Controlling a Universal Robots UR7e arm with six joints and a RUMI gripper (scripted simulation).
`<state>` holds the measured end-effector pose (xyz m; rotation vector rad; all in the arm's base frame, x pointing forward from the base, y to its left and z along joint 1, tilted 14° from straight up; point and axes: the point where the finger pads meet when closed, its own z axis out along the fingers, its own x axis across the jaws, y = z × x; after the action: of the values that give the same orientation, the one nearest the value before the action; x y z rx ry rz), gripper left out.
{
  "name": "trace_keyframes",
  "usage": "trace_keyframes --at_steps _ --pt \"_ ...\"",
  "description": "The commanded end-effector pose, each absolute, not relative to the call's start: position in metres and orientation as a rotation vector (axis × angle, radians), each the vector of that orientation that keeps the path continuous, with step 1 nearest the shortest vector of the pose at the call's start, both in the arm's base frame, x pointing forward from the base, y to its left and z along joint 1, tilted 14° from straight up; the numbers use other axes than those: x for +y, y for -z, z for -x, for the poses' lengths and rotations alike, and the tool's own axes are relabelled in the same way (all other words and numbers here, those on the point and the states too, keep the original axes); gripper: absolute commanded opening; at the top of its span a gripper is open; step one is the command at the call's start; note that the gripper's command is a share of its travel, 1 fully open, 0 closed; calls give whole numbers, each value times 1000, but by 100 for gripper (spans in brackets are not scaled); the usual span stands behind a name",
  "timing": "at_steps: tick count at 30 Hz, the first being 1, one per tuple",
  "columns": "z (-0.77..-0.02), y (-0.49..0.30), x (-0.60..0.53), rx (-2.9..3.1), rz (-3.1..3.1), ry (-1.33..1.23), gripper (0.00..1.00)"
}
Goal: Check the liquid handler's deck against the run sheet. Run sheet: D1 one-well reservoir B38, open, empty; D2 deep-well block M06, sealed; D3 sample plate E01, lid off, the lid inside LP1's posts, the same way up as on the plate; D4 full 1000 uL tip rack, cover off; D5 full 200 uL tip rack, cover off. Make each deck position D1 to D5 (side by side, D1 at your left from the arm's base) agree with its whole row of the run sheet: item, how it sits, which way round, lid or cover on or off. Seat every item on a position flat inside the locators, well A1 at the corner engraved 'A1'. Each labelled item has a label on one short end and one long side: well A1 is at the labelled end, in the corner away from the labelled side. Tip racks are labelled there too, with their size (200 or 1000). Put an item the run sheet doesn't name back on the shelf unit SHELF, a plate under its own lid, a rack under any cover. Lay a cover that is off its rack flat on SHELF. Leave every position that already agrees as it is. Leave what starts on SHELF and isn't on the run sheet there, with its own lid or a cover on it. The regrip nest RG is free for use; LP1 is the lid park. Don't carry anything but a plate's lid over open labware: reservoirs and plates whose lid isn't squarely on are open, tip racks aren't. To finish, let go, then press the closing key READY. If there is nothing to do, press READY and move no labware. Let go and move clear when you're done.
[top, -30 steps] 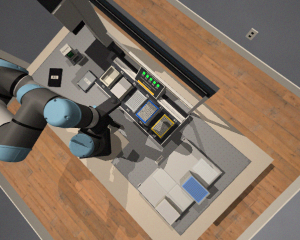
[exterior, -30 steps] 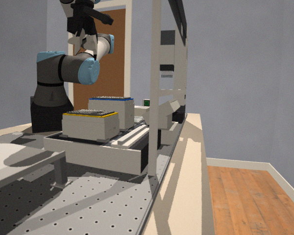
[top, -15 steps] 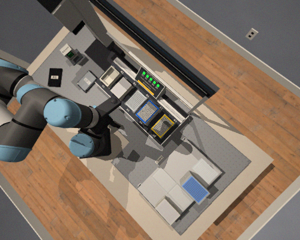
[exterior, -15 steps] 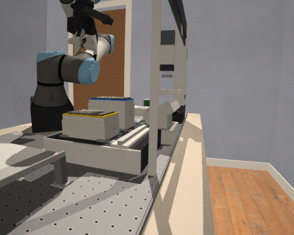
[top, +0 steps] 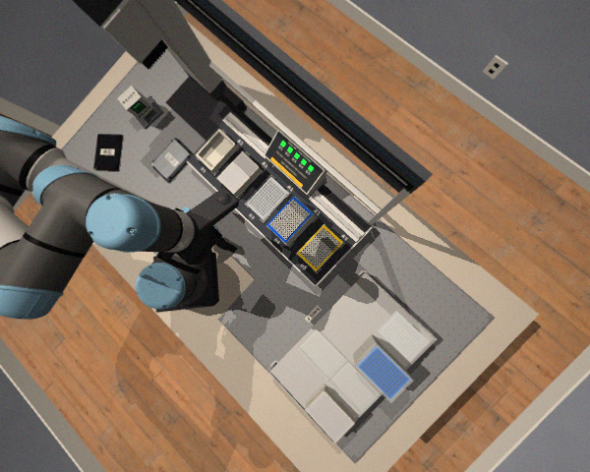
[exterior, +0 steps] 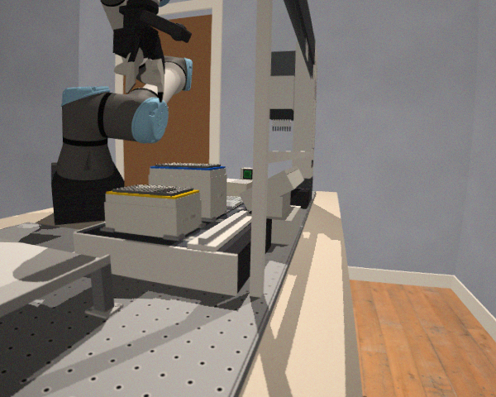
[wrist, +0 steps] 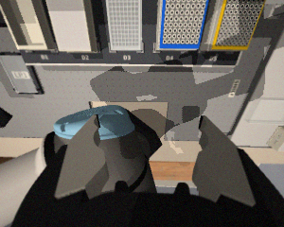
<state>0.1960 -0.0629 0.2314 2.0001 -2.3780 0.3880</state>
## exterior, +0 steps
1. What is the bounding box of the grey tip rack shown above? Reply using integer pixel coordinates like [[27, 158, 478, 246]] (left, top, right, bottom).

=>
[[104, 184, 202, 237]]

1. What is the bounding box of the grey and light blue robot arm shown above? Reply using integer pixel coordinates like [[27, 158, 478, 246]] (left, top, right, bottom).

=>
[[57, 0, 193, 180]]

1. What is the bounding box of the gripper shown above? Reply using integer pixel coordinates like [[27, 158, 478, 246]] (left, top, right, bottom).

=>
[[113, 0, 165, 103]]

